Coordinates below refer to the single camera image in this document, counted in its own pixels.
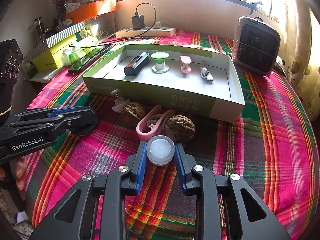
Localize small white cream jar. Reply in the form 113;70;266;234
146;135;175;166

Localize orange tray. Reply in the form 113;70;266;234
65;0;117;24

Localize person's left hand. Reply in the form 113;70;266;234
15;156;27;191

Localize shallow green cardboard box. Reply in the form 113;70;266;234
82;43;245;122

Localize black charger plug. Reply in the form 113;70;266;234
131;15;145;30

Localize white power strip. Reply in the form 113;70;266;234
116;27;176;38

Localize brown walnut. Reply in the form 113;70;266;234
121;102;146;128
164;115;195;142

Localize green mushroom-shaped knob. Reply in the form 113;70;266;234
151;51;169;74

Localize black round remote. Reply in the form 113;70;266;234
69;106;99;136

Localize black rectangular device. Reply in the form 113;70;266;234
124;52;150;76

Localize black smartphone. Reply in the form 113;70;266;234
68;44;113;74

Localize black charging cable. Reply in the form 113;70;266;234
68;2;157;49

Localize yellow cardboard box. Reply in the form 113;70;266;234
31;34;76;72

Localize white small suction hook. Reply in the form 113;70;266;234
111;88;130;113

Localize right brown walnut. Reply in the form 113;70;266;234
164;115;195;142

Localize left brown walnut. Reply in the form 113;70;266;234
121;102;146;128

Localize green tissue pack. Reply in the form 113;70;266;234
61;36;98;66

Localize pink black space heater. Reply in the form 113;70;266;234
232;16;281;76

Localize pink small fan device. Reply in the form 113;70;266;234
180;55;191;74

